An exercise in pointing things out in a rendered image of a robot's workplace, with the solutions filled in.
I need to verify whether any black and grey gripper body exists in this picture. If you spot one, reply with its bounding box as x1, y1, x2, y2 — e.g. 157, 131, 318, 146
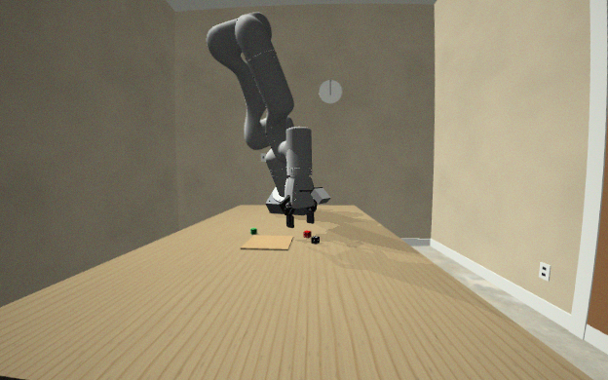
285, 177, 314, 209

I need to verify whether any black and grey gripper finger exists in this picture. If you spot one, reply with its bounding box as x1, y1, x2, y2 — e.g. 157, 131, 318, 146
279, 195, 295, 228
306, 199, 318, 224

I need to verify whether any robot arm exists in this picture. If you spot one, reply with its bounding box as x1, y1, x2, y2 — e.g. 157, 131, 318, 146
207, 12, 312, 203

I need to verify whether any tan flat mat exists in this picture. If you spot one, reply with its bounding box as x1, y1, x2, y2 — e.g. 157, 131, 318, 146
241, 235, 293, 250

